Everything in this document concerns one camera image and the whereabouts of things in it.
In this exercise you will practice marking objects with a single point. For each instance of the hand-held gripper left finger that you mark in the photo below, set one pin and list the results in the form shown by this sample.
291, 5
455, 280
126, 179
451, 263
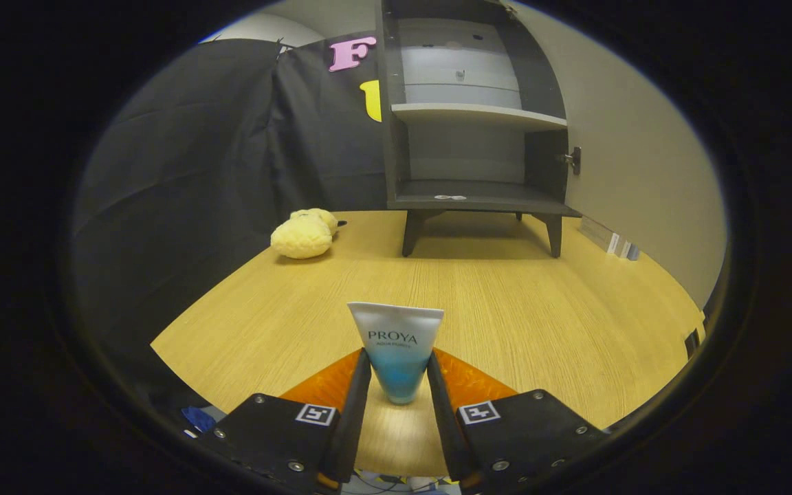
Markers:
351, 426

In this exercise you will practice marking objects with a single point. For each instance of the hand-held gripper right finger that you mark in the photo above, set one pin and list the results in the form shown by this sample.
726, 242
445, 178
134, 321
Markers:
447, 426

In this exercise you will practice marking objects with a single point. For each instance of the white blue cosmetic tube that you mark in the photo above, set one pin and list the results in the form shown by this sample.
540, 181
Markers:
396, 344

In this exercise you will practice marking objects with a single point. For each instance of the light grey cabinet door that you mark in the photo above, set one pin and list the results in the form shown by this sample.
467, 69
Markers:
643, 172

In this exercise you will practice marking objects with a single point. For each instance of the yellow plush toy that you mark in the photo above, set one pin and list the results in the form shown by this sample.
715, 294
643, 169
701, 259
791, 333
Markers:
303, 236

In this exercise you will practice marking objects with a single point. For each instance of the dark grey cabinet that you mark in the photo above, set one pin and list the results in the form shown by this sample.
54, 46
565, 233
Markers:
465, 196

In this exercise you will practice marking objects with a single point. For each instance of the white yellow spine book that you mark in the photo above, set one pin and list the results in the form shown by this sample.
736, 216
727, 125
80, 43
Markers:
614, 244

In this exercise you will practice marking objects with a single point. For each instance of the black backdrop cloth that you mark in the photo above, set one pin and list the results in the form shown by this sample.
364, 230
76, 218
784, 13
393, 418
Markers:
217, 172

